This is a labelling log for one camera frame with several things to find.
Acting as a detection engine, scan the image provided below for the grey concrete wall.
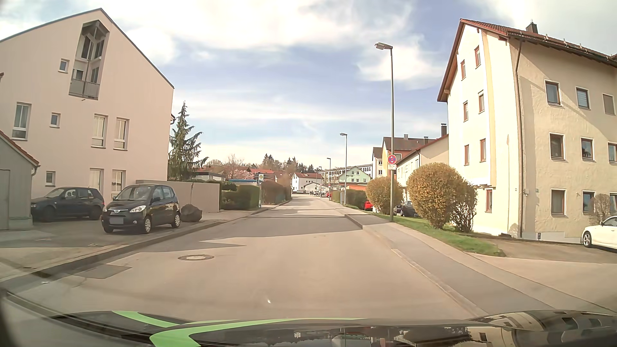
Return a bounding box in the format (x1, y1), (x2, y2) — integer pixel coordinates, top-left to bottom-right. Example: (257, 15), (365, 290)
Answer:
(135, 179), (221, 214)

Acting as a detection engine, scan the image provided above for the car's own bonnet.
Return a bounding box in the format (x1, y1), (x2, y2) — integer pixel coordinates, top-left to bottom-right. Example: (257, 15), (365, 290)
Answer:
(0, 291), (617, 347)

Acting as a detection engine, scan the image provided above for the grass verge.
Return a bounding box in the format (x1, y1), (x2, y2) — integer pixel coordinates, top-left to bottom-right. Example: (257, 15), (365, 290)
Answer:
(345, 204), (505, 257)

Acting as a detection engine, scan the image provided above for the cream low building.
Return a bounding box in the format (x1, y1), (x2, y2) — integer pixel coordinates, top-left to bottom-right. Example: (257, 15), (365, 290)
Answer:
(396, 123), (450, 203)

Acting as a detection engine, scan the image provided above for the large yellow-brown bush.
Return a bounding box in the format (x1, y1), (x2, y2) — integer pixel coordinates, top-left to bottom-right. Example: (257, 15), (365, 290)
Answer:
(406, 162), (478, 234)

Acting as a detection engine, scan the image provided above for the green hedge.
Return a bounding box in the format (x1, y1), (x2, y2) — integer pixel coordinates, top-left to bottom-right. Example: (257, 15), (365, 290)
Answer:
(221, 184), (261, 211)
(331, 188), (368, 210)

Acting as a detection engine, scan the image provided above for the grey garage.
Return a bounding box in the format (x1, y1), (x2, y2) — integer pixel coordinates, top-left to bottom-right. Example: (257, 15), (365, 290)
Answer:
(0, 130), (40, 231)

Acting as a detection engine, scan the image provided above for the row of distant houses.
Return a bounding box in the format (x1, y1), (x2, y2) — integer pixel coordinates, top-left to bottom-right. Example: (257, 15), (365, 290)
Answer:
(193, 164), (374, 195)

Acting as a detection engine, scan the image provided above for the asphalt driveway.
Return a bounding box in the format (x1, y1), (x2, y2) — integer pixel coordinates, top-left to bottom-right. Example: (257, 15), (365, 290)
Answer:
(484, 238), (617, 265)

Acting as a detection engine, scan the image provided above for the grey asphalt road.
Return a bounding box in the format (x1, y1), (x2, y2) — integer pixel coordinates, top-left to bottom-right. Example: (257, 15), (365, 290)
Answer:
(0, 195), (487, 321)

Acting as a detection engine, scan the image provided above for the tall conifer tree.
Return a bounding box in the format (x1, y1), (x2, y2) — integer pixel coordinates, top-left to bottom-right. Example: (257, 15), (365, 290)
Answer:
(167, 101), (209, 182)

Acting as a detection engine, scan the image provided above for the dark blue car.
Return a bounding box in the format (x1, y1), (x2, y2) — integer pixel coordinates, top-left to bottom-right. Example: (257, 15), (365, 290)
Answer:
(30, 186), (105, 223)

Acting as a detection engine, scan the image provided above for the reddish brown hedge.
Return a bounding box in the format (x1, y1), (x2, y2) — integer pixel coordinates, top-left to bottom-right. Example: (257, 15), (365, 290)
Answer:
(261, 180), (293, 205)

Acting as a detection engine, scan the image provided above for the bare small bush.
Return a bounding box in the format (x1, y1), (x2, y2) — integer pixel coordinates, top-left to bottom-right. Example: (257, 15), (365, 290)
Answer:
(588, 193), (612, 226)

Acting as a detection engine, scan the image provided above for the cream building with red roof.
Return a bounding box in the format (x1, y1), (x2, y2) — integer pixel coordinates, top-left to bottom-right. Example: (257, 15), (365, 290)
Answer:
(437, 18), (617, 244)

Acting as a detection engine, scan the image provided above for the pink gabled building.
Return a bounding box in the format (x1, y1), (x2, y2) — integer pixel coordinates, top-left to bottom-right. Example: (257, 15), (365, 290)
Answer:
(0, 8), (175, 203)

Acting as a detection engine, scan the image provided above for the dark boulder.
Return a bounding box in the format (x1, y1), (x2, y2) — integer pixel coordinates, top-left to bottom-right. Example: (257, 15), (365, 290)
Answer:
(180, 203), (203, 223)

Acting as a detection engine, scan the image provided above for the tall grey lamp post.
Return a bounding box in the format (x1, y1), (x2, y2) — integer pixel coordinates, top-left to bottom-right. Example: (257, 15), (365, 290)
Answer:
(374, 42), (396, 222)

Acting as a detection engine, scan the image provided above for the black small car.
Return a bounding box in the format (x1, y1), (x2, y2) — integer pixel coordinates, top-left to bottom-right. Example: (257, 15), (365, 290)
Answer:
(101, 183), (182, 235)

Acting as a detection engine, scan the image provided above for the dark parked car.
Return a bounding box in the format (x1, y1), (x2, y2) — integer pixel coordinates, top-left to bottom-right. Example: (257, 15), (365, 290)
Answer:
(394, 200), (419, 218)

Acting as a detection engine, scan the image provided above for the white car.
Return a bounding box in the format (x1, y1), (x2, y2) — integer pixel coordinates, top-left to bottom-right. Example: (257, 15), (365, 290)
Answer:
(580, 215), (617, 250)

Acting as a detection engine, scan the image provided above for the yellow house with dark roof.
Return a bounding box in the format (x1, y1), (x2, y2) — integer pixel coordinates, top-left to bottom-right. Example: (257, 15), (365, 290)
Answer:
(371, 133), (435, 178)

